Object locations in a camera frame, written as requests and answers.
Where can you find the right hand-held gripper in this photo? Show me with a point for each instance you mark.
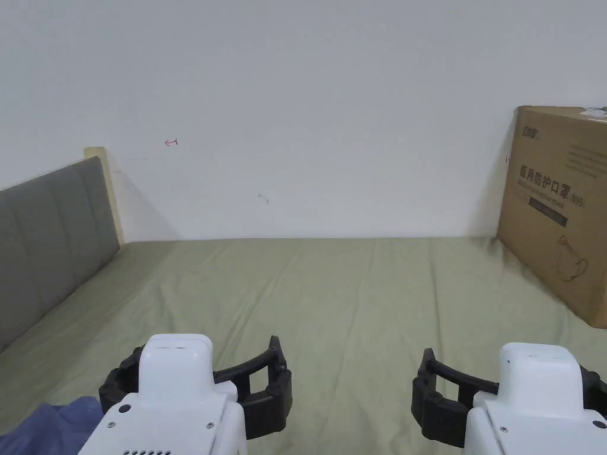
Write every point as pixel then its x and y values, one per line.
pixel 536 417

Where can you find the grey padded headboard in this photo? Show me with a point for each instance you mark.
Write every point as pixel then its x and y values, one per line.
pixel 47 237

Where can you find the blue garment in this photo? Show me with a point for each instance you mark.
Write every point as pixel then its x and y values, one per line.
pixel 42 424

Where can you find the bed with pale green sheet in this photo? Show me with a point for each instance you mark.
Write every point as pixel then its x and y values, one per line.
pixel 341 294

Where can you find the brown cardboard carton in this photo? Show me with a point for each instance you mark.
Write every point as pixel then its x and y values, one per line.
pixel 559 213

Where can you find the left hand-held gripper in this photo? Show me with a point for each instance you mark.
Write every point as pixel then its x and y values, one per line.
pixel 175 417

